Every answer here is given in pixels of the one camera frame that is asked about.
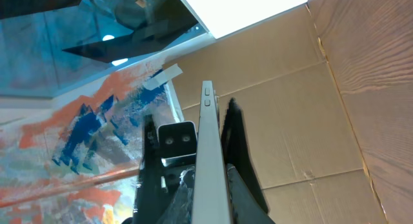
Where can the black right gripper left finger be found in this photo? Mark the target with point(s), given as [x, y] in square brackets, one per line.
[179, 210]

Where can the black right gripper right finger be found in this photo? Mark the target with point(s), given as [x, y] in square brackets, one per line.
[245, 209]

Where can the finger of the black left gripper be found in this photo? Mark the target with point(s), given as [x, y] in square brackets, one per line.
[151, 198]
[236, 151]

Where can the Samsung Galaxy smartphone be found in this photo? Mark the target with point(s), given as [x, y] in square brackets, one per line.
[211, 202]

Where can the cardboard panel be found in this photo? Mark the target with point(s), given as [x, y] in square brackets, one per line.
[303, 150]

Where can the colourful abstract painting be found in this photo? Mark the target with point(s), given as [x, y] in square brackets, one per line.
[79, 163]

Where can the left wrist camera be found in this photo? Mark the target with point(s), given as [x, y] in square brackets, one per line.
[178, 144]

